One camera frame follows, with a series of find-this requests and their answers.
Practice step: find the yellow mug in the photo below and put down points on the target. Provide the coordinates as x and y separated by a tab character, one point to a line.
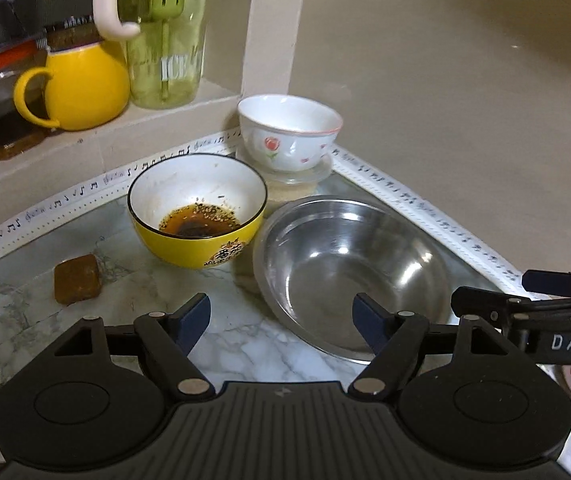
85	90

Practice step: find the dark jar with red lid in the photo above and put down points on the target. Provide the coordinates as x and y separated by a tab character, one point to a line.
5	135

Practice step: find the brown block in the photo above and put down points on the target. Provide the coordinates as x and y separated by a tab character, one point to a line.
77	280

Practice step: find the white floral bowl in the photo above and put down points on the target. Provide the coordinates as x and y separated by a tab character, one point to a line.
285	145

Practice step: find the round clear lidded container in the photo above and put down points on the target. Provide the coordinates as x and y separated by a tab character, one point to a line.
290	187

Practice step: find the white music note trim strip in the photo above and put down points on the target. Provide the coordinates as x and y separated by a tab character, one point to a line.
415	197

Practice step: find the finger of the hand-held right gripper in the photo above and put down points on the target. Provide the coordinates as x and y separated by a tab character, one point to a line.
480	302
560	282

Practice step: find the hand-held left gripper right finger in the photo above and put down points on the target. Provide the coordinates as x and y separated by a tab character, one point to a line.
368	320

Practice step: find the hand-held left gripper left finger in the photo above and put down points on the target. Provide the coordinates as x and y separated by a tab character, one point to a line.
195	317

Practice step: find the yellow ceramic bowl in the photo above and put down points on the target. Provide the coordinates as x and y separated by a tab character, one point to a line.
165	245

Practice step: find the stainless steel bowl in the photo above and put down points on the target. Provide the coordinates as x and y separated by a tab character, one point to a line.
345	260

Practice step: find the jar of brown spice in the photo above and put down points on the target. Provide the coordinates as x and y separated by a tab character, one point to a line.
72	40

